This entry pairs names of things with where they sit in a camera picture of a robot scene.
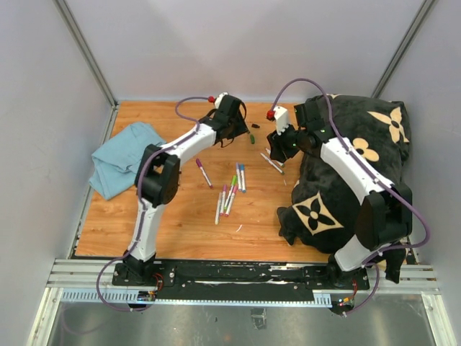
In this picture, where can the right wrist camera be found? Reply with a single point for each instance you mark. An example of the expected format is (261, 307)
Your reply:
(280, 116)

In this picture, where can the sky blue cap marker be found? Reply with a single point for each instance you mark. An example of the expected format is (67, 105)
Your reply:
(243, 178)

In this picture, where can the black floral pillow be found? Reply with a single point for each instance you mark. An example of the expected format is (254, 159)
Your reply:
(360, 173)

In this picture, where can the dark green rainbow marker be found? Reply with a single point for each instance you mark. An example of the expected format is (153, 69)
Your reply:
(272, 164)

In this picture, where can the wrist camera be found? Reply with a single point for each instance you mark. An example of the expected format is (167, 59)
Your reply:
(217, 100)
(280, 116)

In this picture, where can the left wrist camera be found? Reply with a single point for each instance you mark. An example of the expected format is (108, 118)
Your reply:
(217, 100)

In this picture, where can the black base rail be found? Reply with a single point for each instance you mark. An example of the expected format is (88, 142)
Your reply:
(230, 283)

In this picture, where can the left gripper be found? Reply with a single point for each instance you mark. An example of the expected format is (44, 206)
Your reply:
(242, 127)

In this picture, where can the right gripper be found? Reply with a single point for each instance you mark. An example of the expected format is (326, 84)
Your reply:
(279, 151)

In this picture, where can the light green cap marker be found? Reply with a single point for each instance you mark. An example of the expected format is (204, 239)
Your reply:
(233, 184)

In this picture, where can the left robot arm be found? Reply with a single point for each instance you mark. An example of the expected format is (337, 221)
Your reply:
(157, 183)

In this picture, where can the purple cap marker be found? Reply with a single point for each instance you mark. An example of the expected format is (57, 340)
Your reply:
(204, 173)

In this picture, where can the pink cap marker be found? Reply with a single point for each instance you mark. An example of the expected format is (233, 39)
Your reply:
(223, 200)

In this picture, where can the beige cap marker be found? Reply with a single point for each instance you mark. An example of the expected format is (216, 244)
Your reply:
(217, 210)

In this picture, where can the light blue cloth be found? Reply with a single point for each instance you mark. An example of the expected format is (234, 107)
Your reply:
(117, 161)

